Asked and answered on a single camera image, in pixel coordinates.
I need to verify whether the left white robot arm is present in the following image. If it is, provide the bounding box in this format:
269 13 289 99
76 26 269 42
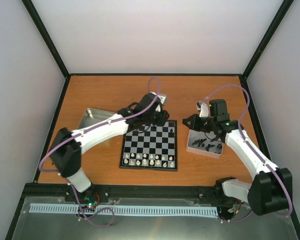
42 92 170 202

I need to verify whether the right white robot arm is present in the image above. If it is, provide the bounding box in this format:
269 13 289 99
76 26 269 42
182 99 293 216

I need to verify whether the black chess piece in tray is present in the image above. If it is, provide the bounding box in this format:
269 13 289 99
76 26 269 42
191 139 200 146
197 138 207 148

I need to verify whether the left green-lit circuit board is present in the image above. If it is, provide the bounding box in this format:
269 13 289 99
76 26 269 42
80 193 100 211

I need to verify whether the right pink tray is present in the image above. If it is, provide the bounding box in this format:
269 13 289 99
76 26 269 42
186 130 224 159

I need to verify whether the black and silver chessboard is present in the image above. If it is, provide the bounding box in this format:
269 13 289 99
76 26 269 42
119 120 178 172

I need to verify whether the left metal tray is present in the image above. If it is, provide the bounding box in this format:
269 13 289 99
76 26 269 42
77 108 115 129

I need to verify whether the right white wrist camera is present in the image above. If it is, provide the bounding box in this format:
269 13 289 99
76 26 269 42
196 101 210 118

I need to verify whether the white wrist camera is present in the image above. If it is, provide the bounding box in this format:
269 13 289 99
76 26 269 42
196 101 210 118
155 93 168 112

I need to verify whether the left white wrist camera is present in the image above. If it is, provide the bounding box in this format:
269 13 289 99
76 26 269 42
155 93 168 112

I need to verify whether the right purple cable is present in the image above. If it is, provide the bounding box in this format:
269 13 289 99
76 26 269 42
202 84 293 224

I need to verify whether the black aluminium frame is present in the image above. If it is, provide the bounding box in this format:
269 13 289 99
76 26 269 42
4 0 300 240

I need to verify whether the light blue cable duct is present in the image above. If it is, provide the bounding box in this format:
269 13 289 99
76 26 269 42
28 203 218 218

